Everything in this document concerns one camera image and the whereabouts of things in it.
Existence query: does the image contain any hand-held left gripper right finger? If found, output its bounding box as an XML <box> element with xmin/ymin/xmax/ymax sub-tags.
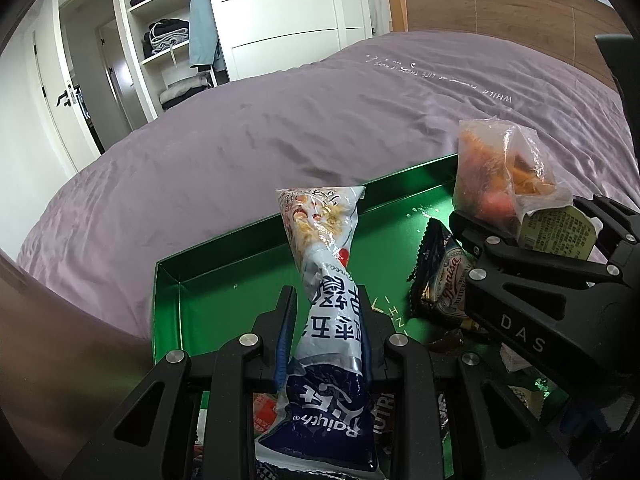
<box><xmin>357</xmin><ymin>300</ymin><xmax>581</xmax><ymax>480</ymax></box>

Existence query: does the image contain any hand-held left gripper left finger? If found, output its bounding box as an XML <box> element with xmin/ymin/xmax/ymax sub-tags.
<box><xmin>62</xmin><ymin>285</ymin><xmax>299</xmax><ymax>480</ymax></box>

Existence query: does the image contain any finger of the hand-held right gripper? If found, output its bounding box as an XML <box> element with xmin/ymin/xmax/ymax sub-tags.
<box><xmin>448</xmin><ymin>210</ymin><xmax>640</xmax><ymax>397</ymax></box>
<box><xmin>572</xmin><ymin>195</ymin><xmax>640</xmax><ymax>264</ymax></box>

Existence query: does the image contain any brown snack bag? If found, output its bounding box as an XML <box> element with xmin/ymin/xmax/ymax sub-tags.
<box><xmin>371</xmin><ymin>331</ymin><xmax>466</xmax><ymax>458</ymax></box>

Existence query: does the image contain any white and blue snack bag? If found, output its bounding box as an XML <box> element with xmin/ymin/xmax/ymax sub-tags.
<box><xmin>255</xmin><ymin>186</ymin><xmax>377</xmax><ymax>480</ymax></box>

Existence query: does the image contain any dark cookie packet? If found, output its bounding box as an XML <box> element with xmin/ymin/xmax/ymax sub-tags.
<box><xmin>407</xmin><ymin>219</ymin><xmax>481</xmax><ymax>328</ymax></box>

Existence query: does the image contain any green metal tray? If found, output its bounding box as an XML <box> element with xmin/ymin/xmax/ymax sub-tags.
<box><xmin>150</xmin><ymin>152</ymin><xmax>571</xmax><ymax>480</ymax></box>

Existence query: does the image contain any clear bag of orange snacks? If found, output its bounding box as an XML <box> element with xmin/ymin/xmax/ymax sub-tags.
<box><xmin>452</xmin><ymin>117</ymin><xmax>601</xmax><ymax>261</ymax></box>

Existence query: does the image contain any red snack packet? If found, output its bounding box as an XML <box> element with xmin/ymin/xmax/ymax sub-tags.
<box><xmin>252</xmin><ymin>392</ymin><xmax>281</xmax><ymax>436</ymax></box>

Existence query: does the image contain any pale green snack packet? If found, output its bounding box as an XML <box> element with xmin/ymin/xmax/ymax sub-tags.
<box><xmin>502</xmin><ymin>350</ymin><xmax>551</xmax><ymax>417</ymax></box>

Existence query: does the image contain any black object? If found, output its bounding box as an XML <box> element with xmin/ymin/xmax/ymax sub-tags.
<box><xmin>595</xmin><ymin>34</ymin><xmax>640</xmax><ymax>126</ymax></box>

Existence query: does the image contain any purple bed blanket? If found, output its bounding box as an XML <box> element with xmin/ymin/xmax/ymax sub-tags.
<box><xmin>17</xmin><ymin>30</ymin><xmax>631</xmax><ymax>356</ymax></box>

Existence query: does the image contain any wooden headboard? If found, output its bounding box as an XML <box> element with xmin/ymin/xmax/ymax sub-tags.
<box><xmin>386</xmin><ymin>0</ymin><xmax>626</xmax><ymax>91</ymax></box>

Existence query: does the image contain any grey and white clothes stack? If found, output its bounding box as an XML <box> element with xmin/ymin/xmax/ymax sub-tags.
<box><xmin>159</xmin><ymin>71</ymin><xmax>211</xmax><ymax>111</ymax></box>

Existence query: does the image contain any white door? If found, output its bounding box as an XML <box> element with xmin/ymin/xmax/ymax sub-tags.
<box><xmin>32</xmin><ymin>30</ymin><xmax>83</xmax><ymax>173</ymax></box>
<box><xmin>97</xmin><ymin>25</ymin><xmax>133</xmax><ymax>131</ymax></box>

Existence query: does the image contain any black and grey clothes stack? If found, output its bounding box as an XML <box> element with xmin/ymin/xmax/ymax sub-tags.
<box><xmin>142</xmin><ymin>19</ymin><xmax>191</xmax><ymax>58</ymax></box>

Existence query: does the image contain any white wardrobe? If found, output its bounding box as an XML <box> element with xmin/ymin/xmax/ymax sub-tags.
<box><xmin>112</xmin><ymin>0</ymin><xmax>376</xmax><ymax>123</ymax></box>

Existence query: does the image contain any hanging blue-grey jacket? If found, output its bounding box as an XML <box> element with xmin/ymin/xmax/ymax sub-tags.
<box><xmin>187</xmin><ymin>0</ymin><xmax>226</xmax><ymax>73</ymax></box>

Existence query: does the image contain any black door handle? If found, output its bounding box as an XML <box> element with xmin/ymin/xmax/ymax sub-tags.
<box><xmin>56</xmin><ymin>85</ymin><xmax>84</xmax><ymax>109</ymax></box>

